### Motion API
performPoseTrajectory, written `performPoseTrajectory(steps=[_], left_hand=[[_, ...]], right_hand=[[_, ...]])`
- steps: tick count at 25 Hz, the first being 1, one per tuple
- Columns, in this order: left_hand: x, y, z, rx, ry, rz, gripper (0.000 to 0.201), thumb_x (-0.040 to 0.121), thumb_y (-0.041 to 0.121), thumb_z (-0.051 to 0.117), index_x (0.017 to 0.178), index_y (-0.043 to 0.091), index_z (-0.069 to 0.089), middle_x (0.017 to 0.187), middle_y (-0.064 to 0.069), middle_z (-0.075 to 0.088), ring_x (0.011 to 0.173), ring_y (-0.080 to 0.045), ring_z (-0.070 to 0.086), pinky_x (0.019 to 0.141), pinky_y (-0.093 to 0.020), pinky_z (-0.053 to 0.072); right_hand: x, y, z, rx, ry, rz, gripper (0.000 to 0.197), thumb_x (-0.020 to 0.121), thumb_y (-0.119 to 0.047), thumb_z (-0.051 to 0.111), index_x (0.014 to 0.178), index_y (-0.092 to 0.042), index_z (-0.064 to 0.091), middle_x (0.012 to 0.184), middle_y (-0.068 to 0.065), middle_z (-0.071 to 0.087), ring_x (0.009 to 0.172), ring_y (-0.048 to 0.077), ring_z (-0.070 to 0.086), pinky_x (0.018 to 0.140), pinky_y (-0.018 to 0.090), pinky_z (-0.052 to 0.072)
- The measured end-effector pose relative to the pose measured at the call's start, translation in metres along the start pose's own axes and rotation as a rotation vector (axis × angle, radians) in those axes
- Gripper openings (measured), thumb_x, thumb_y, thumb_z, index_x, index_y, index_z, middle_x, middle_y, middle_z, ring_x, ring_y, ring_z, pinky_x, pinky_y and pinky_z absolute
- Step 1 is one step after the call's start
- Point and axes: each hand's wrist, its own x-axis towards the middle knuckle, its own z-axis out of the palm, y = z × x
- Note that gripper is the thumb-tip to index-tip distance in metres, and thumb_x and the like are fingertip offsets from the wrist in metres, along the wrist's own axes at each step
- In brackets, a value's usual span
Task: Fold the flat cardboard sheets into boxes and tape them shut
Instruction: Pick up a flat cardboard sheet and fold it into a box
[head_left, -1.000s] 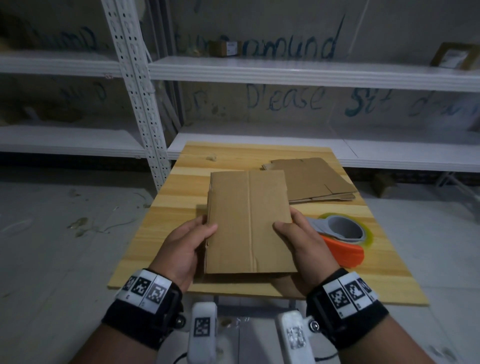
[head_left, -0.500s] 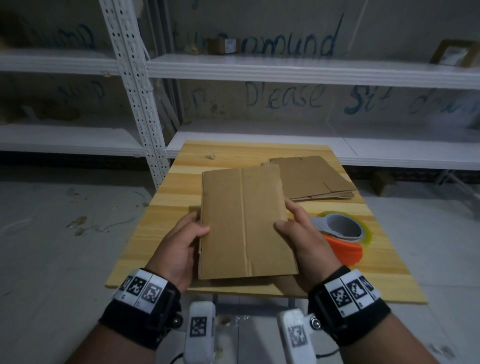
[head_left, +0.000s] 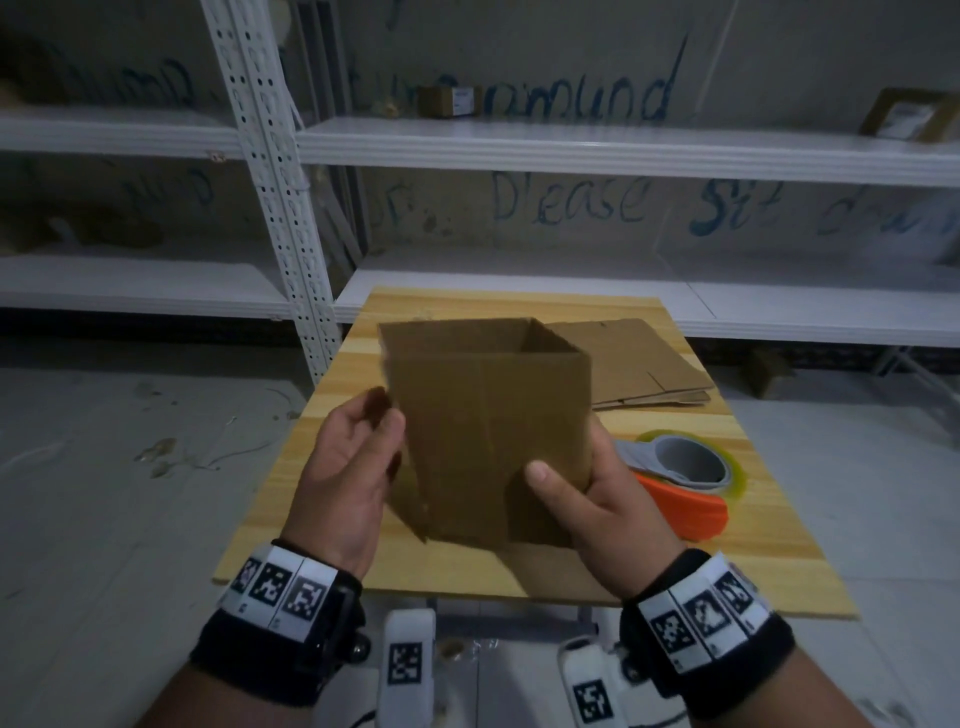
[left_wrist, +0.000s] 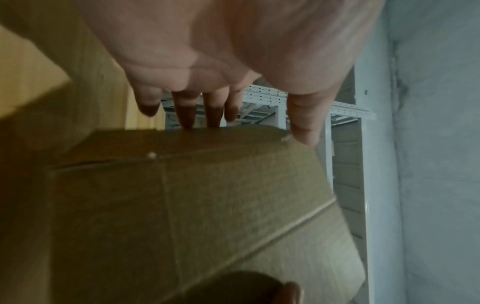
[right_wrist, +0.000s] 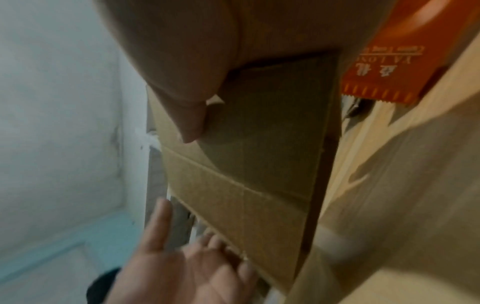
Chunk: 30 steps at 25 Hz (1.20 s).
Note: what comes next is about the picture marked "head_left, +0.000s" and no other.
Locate person's left forearm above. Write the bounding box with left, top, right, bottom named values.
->
left=134, top=663, right=316, bottom=728

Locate white metal shelving unit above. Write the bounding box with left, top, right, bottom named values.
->
left=224, top=0, right=960, bottom=436
left=0, top=0, right=331, bottom=391

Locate person's right hand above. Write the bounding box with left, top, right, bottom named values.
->
left=523, top=416, right=688, bottom=605

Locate yellowish clear tape roll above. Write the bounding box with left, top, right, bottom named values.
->
left=633, top=429, right=748, bottom=511

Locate orange tape dispenser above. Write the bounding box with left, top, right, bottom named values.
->
left=611, top=437, right=733, bottom=543

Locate small brown carton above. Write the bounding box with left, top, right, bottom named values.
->
left=742, top=348, right=798, bottom=400

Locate grey metal table frame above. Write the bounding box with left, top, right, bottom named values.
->
left=427, top=596, right=601, bottom=639

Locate small box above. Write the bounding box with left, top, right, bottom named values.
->
left=416, top=84, right=483, bottom=120

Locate brown package with white label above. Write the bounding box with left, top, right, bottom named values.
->
left=858, top=87, right=960, bottom=144

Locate person's right forearm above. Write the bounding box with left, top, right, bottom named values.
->
left=678, top=648, right=875, bottom=728

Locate person's left hand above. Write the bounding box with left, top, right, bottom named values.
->
left=278, top=387, right=406, bottom=579

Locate black wristband with markers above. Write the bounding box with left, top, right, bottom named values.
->
left=618, top=549, right=796, bottom=699
left=189, top=538, right=367, bottom=710

